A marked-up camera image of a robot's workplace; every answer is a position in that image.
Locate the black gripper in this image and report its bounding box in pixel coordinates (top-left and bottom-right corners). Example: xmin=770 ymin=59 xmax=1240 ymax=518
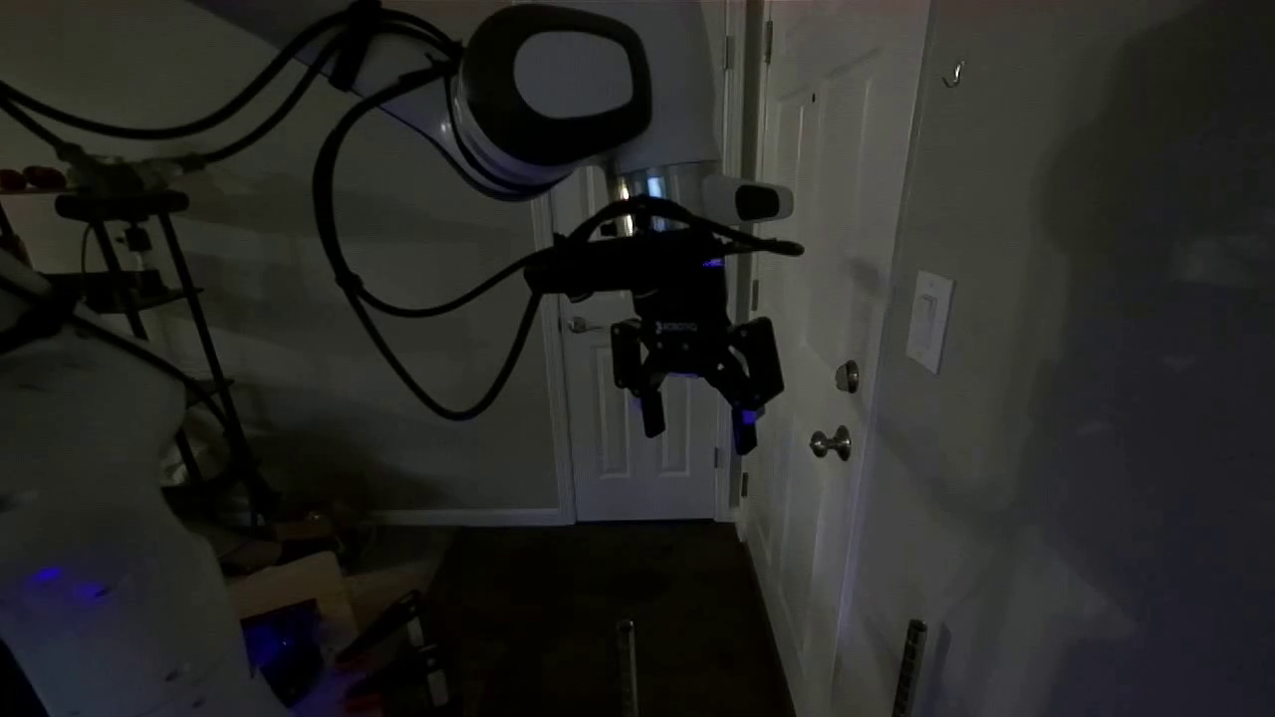
xmin=607 ymin=273 xmax=787 ymax=460

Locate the white wall light switch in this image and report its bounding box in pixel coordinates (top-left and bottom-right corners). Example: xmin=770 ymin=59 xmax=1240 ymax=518
xmin=904 ymin=268 xmax=956 ymax=380

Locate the white panelled interior door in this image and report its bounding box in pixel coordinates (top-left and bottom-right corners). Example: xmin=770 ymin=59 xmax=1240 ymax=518
xmin=548 ymin=157 xmax=735 ymax=526

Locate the silver door knob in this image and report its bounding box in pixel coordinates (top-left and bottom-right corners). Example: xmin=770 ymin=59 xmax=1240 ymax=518
xmin=803 ymin=422 xmax=855 ymax=468

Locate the white panelled entry door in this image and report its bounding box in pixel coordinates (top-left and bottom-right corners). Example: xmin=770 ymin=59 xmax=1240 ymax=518
xmin=735 ymin=0 xmax=941 ymax=717

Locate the brown cardboard box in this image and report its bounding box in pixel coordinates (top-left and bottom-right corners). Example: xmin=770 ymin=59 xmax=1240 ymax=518
xmin=223 ymin=549 xmax=403 ymax=671

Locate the white robot cart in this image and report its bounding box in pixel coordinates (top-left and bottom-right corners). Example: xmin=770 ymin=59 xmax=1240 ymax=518
xmin=0 ymin=333 xmax=290 ymax=717

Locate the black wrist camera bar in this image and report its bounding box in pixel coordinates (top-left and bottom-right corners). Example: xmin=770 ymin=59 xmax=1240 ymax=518
xmin=522 ymin=236 xmax=808 ymax=303

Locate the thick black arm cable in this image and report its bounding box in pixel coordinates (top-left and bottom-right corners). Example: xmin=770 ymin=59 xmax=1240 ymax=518
xmin=309 ymin=78 xmax=548 ymax=427

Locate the black camera tripod stand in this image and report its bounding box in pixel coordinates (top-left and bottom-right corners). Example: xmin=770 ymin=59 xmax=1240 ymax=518
xmin=0 ymin=152 xmax=273 ymax=534

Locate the thin black cable bundle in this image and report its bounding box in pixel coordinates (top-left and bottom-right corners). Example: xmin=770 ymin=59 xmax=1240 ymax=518
xmin=0 ymin=0 xmax=471 ymax=172

